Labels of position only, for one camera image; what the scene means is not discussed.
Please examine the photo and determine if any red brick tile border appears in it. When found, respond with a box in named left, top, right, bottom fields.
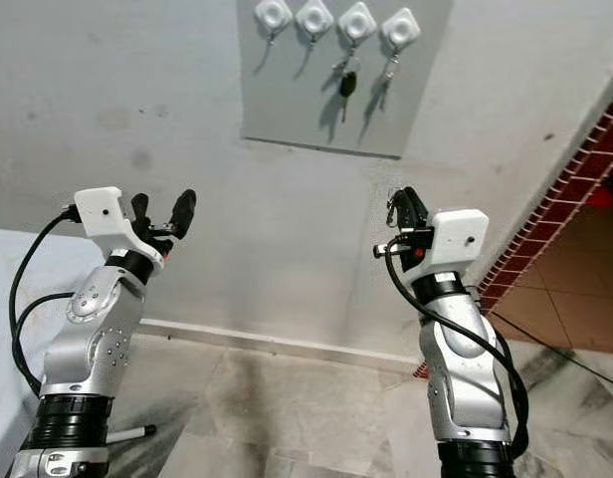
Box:
left=411, top=88, right=613, bottom=380

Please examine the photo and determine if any black headed hanging key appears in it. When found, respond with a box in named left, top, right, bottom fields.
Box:
left=336, top=48, right=359, bottom=124

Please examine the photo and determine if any silver hanging key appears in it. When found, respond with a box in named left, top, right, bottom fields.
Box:
left=379, top=50, right=399, bottom=111

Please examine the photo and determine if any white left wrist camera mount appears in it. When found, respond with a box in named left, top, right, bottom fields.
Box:
left=74, top=185, right=150, bottom=269

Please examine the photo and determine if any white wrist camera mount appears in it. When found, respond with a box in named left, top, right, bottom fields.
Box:
left=416, top=207, right=490, bottom=280
left=74, top=185, right=150, bottom=269

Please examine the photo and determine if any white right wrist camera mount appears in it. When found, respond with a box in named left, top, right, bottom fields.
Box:
left=416, top=207, right=490, bottom=280

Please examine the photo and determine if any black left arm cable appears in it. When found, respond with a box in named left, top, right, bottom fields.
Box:
left=9, top=203, right=86, bottom=401

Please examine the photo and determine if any white square wall hook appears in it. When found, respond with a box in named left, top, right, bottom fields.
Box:
left=379, top=8, right=422, bottom=52
left=254, top=0, right=294, bottom=35
left=336, top=2, right=378, bottom=44
left=295, top=0, right=335, bottom=39

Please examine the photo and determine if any thin black floor cable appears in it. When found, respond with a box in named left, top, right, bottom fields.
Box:
left=491, top=313, right=613, bottom=391

